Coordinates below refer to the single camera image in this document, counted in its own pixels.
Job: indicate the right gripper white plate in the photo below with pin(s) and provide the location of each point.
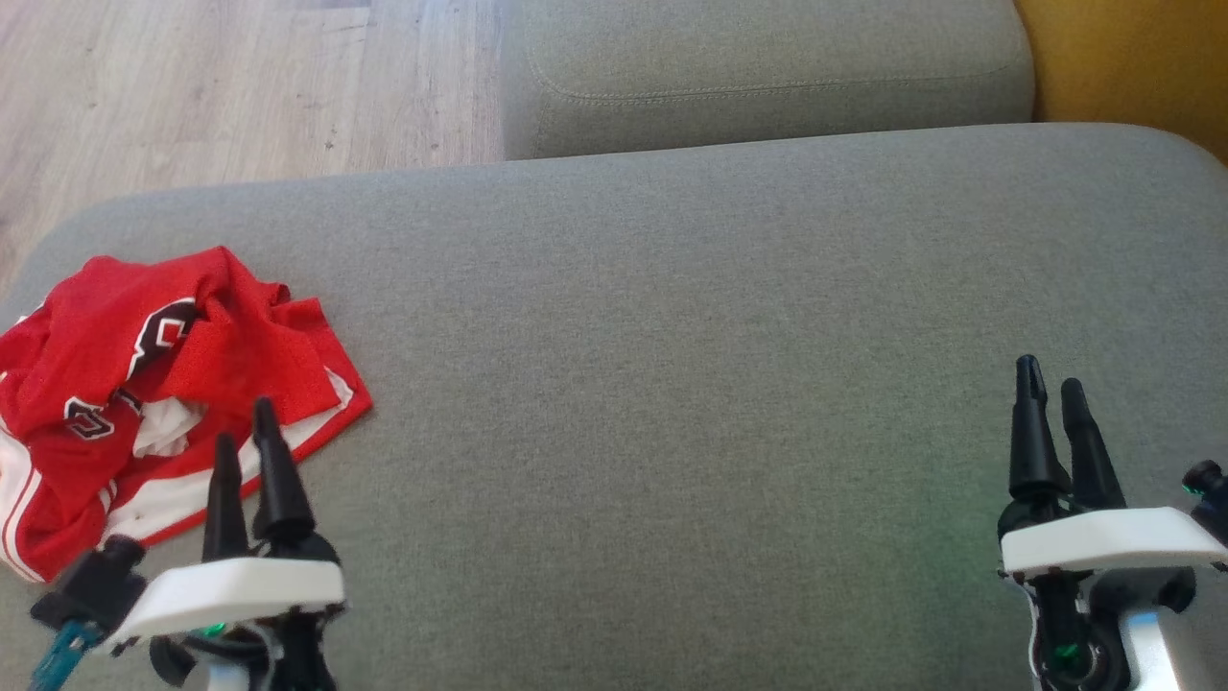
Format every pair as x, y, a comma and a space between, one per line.
1103, 542

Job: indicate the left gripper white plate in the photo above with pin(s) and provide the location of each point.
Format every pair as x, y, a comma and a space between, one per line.
230, 590

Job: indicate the red shorts with white stripe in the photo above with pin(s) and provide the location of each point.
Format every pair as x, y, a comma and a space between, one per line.
273, 360

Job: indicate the red jersey with white sleeves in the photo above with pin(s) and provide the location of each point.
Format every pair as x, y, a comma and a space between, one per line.
86, 331

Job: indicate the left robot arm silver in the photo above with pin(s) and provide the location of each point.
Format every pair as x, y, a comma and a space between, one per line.
297, 653

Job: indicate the large grey sofa seat cushion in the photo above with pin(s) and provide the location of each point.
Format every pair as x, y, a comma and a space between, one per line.
672, 384

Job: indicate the yellow furniture panel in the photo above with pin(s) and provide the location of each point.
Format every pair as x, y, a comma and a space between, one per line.
1142, 58

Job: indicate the small grey sofa cushion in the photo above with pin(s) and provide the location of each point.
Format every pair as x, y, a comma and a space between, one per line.
767, 67

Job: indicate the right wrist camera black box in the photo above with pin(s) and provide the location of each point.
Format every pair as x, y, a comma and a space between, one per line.
1211, 499

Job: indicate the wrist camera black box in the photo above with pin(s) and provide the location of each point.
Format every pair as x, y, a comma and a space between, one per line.
96, 585
1211, 499

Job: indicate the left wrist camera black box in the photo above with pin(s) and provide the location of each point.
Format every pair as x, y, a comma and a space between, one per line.
96, 585

